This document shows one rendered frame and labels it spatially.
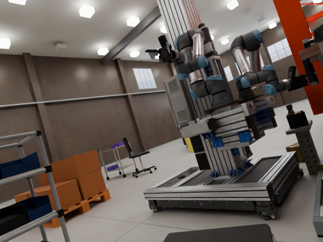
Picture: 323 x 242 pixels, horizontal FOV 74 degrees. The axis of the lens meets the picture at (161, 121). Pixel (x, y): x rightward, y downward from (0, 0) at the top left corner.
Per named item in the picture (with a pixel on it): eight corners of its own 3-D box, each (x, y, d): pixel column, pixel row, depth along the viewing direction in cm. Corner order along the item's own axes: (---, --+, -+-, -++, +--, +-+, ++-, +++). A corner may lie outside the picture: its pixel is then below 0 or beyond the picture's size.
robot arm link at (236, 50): (224, 38, 169) (242, 82, 141) (238, 32, 166) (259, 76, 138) (227, 49, 178) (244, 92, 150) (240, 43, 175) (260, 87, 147)
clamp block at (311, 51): (321, 52, 112) (317, 43, 113) (301, 60, 118) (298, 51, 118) (321, 53, 116) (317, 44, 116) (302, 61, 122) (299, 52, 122)
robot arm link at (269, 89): (267, 82, 138) (272, 94, 137) (282, 78, 139) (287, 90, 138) (261, 85, 145) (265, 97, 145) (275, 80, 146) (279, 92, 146)
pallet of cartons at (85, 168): (67, 202, 419) (55, 163, 424) (116, 195, 348) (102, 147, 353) (11, 230, 335) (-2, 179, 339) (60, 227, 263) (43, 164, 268)
